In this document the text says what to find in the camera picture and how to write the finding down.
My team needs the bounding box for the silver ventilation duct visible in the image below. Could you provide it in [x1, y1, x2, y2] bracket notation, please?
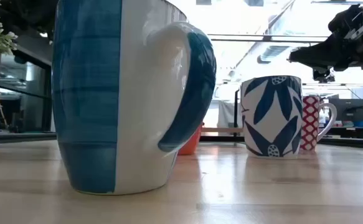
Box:
[235, 0, 297, 68]

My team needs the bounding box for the blue and white striped mug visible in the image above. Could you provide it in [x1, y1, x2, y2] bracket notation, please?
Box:
[51, 0, 217, 196]

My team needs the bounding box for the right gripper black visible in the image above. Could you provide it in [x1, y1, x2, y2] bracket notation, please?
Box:
[288, 3, 363, 82]

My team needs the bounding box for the black background monitor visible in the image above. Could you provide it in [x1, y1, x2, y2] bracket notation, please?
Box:
[329, 98, 363, 122]

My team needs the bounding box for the red white lattice pattern mug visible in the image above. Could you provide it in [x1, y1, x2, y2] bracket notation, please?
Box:
[299, 95, 338, 152]

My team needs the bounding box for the black background metal frame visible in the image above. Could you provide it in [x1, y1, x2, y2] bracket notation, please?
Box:
[302, 82, 363, 138]

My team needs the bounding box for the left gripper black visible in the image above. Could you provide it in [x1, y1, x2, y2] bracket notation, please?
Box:
[0, 0, 57, 35]

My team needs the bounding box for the orange mug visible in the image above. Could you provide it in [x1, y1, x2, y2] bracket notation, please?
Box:
[177, 123, 204, 156]

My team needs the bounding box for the white mug blue leaf print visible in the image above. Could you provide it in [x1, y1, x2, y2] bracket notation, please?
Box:
[240, 75, 303, 160]

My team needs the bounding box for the black wire wooden mug rack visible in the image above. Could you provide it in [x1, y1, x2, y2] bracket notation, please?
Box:
[201, 88, 244, 138]

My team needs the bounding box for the long ceiling light bar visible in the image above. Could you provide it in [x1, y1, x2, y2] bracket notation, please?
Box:
[39, 32, 328, 44]

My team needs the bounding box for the black aluminium rig frame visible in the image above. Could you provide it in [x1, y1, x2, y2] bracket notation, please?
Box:
[0, 132, 363, 150]

